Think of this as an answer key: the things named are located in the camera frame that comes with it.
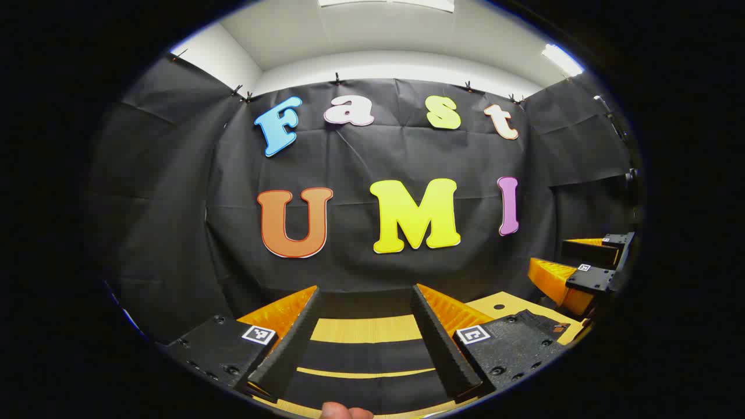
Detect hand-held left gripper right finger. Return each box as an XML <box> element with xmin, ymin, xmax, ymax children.
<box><xmin>410</xmin><ymin>284</ymin><xmax>571</xmax><ymax>403</ymax></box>

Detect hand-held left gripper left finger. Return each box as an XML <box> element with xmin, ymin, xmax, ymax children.
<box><xmin>165</xmin><ymin>285</ymin><xmax>322</xmax><ymax>401</ymax></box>

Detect grey metal stand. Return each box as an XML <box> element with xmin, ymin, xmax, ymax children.
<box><xmin>594</xmin><ymin>95</ymin><xmax>630</xmax><ymax>143</ymax></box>

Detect dark grey jeans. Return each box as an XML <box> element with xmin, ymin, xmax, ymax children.
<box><xmin>285</xmin><ymin>339</ymin><xmax>466</xmax><ymax>415</ymax></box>

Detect row of black cloth clips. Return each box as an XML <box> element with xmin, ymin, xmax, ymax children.
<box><xmin>169</xmin><ymin>48</ymin><xmax>524</xmax><ymax>105</ymax></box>

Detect rectangular ceiling light panel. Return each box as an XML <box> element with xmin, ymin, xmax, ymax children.
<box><xmin>541</xmin><ymin>44</ymin><xmax>584</xmax><ymax>77</ymax></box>

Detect black backdrop cloth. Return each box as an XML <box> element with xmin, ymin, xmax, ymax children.
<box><xmin>87</xmin><ymin>52</ymin><xmax>644</xmax><ymax>344</ymax></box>

